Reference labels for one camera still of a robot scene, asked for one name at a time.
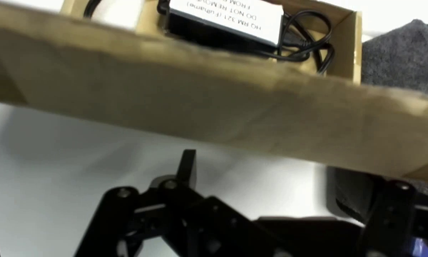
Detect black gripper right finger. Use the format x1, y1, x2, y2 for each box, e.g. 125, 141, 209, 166
325, 166, 428, 257

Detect black power cable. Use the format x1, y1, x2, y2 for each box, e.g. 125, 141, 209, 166
82, 0, 338, 76

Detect black power adapter white label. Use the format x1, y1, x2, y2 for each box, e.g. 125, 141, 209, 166
156, 0, 286, 50

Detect dark grey cloth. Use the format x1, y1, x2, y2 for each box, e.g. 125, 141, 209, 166
359, 18, 428, 100

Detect brown cardboard box with lid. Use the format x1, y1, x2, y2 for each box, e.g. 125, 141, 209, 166
0, 0, 428, 186

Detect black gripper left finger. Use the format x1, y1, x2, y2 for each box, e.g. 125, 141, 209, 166
72, 148, 283, 257

